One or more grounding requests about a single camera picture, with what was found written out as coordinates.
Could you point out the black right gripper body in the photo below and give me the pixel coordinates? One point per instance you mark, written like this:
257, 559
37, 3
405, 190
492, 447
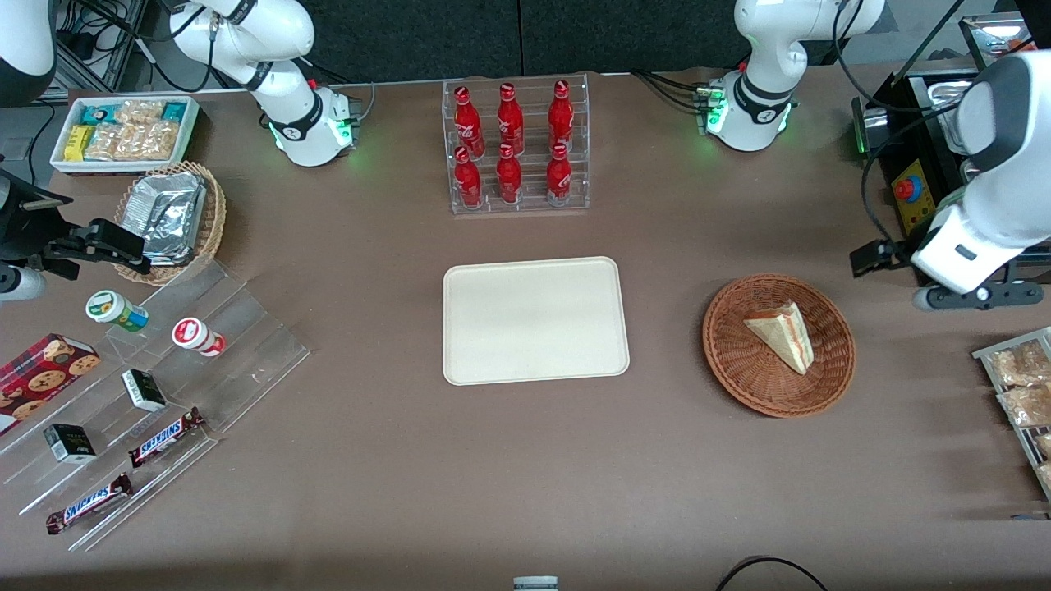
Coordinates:
18, 231

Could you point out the triangular sandwich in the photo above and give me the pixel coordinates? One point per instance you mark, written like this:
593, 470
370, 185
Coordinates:
784, 336

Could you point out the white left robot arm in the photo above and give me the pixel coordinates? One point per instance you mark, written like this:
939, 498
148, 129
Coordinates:
759, 49

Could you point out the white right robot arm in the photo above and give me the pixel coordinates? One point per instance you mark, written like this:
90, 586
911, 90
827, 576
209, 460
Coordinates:
304, 123

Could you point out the light tan wicker basket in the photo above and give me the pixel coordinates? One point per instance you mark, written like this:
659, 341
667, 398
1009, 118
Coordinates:
215, 222

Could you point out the brown round wicker basket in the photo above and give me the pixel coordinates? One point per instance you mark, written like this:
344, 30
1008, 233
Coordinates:
739, 369

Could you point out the cream plastic serving tray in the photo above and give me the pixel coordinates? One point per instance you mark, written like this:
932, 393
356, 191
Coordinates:
534, 320

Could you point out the black food warmer cabinet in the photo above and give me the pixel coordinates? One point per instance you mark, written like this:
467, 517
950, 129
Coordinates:
907, 222

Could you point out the silver foil package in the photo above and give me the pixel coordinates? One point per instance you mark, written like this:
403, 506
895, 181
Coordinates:
168, 217

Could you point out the green lid yogurt cup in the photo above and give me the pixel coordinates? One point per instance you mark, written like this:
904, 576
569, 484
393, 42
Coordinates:
111, 307

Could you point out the red emergency stop button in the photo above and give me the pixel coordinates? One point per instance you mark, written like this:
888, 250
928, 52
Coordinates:
907, 189

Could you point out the steel food pan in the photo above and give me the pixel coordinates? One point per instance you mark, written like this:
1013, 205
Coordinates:
944, 107
969, 171

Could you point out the yellow snack packet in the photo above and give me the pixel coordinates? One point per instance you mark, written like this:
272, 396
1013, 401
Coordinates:
78, 142

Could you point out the clear bag of crackers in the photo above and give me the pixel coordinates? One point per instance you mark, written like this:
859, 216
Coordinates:
153, 141
139, 113
105, 142

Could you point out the grey metal snack rack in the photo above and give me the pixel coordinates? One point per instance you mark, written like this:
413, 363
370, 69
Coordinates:
985, 355

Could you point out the red lid yogurt cup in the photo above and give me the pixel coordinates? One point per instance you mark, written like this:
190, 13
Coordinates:
193, 333

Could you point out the clear bag of fried snacks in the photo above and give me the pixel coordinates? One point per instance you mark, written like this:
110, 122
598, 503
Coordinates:
1026, 406
1045, 474
1043, 446
1018, 365

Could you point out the teal snack packet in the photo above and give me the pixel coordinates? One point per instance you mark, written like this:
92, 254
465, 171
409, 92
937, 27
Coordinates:
173, 112
97, 113

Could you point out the white rectangular snack bin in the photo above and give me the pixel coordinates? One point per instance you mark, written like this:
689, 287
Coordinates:
190, 131

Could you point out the red cookie box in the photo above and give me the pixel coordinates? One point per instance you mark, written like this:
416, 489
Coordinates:
41, 377

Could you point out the small black box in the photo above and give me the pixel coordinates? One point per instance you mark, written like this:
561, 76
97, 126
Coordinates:
144, 391
70, 443

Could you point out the clear acrylic stepped stand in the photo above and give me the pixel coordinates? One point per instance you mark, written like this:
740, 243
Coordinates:
246, 353

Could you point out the brown Snickers bar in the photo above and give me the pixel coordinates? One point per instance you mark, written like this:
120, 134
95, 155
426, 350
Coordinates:
89, 504
164, 437

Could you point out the red sausage skewer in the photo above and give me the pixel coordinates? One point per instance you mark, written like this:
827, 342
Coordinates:
1018, 41

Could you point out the red cola bottle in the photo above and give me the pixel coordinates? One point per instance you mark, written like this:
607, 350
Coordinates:
510, 119
561, 115
559, 176
468, 123
468, 180
509, 176

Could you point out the clear acrylic bottle rack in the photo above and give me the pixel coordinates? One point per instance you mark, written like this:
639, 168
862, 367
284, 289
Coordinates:
534, 193

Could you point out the small grey device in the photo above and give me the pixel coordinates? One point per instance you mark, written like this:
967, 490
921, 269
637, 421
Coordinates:
535, 584

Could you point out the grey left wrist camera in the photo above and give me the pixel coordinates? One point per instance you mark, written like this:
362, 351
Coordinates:
985, 297

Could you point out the aluminium frame post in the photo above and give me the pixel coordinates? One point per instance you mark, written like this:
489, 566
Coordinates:
115, 49

